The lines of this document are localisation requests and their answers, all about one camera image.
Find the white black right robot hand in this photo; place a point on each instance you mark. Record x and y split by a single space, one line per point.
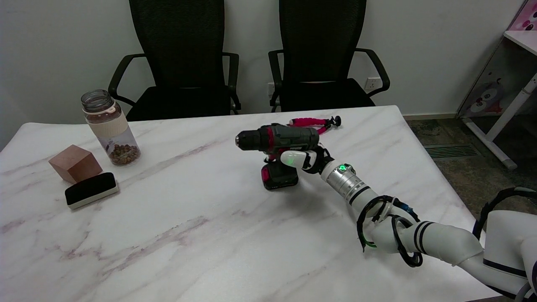
300 159

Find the green red power screwdriver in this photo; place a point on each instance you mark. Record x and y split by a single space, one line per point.
277 138

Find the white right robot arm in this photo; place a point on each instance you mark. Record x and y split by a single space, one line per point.
436 239

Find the pink black flexible tripod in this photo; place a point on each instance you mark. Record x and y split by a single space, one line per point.
310 122

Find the black mesh office chair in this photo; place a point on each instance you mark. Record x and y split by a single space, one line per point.
321 50
180 63

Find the dark floor vent grille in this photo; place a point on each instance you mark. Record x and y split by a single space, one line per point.
451 151

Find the glass jar with brown beans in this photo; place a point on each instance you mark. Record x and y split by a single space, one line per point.
112 132

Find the black white board eraser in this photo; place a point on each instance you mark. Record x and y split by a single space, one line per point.
90 188

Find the white desk with slanted leg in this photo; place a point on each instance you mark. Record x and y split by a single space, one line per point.
509 111

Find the brown wooden cube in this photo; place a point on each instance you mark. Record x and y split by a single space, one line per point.
75 163

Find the pink picture board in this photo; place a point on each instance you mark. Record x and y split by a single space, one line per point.
526 19

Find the white wall socket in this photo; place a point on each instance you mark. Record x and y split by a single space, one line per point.
270 89
372 84

